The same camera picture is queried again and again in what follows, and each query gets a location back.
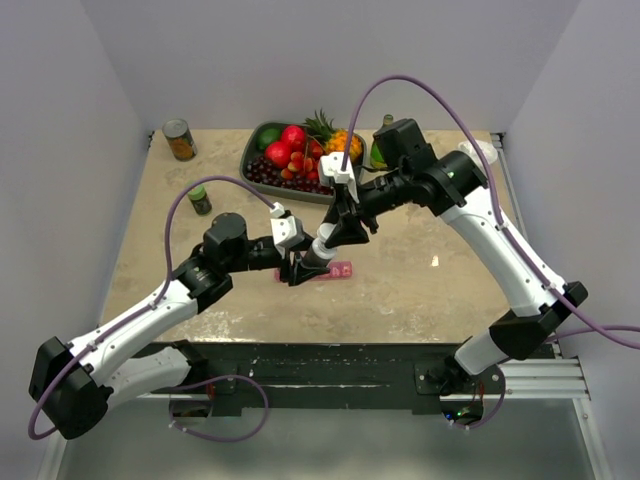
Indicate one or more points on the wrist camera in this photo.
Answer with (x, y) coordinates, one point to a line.
(335, 170)
(287, 230)

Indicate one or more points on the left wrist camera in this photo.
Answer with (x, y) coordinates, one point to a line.
(287, 230)

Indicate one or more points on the green lime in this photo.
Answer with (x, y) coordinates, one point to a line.
(267, 137)

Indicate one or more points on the tin can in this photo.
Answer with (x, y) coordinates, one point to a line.
(180, 140)

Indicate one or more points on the dark grapes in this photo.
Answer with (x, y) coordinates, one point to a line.
(261, 171)

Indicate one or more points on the pink weekly pill organizer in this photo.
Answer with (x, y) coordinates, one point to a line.
(337, 270)

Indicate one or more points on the green glass bottle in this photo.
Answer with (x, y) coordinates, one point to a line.
(376, 160)

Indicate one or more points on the pineapple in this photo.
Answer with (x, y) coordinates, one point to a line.
(331, 138)

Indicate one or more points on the white-capped pill bottle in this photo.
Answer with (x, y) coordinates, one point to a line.
(319, 255)

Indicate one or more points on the green-lidded spice jar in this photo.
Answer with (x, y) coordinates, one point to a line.
(199, 200)

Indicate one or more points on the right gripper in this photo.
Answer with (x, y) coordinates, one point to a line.
(348, 214)

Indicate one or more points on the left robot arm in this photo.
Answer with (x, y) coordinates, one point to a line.
(76, 383)

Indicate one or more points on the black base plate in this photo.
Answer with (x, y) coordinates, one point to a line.
(409, 377)

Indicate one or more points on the red apple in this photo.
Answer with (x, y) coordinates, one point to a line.
(278, 153)

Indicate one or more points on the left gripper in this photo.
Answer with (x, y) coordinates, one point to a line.
(296, 273)

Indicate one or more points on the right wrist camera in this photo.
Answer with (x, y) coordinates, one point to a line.
(335, 170)

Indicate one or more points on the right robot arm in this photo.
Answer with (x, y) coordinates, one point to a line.
(455, 190)

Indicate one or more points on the red pomegranate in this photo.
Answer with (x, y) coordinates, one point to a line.
(294, 137)

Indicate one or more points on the grey fruit tray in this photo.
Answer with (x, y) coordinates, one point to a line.
(251, 151)

